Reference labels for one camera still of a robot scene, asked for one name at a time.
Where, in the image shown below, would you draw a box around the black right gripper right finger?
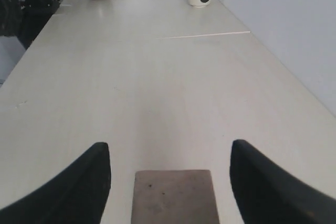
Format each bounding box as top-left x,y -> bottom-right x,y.
229,140 -> 335,223

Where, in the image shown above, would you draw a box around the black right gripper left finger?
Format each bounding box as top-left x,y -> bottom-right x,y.
1,142 -> 111,223

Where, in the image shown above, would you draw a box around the small wooden cube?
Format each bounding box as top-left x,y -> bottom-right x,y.
131,170 -> 219,224

